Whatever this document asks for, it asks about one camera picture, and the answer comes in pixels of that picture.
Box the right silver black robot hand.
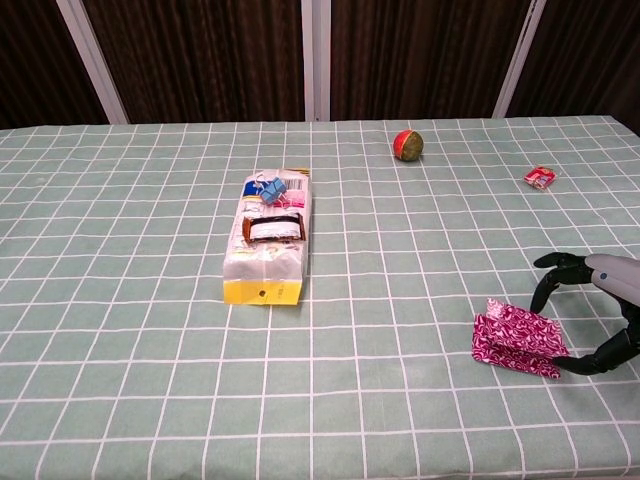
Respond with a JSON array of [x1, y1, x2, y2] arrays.
[[530, 252, 640, 377]]

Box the red candy packet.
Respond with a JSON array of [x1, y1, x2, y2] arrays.
[[523, 166, 558, 192]]

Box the dark brown partition panel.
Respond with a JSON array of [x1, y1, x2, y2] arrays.
[[0, 0, 129, 130], [313, 0, 546, 121], [493, 0, 640, 136], [55, 0, 317, 125]]

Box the red green ball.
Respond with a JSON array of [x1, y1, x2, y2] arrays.
[[392, 129, 425, 163]]

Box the white yellow snack bag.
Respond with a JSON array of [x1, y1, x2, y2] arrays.
[[221, 167, 314, 307]]

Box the blue binder clip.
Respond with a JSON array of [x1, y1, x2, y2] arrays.
[[252, 172, 287, 206]]

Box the green white grid tablecloth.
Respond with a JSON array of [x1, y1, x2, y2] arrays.
[[0, 115, 640, 480]]

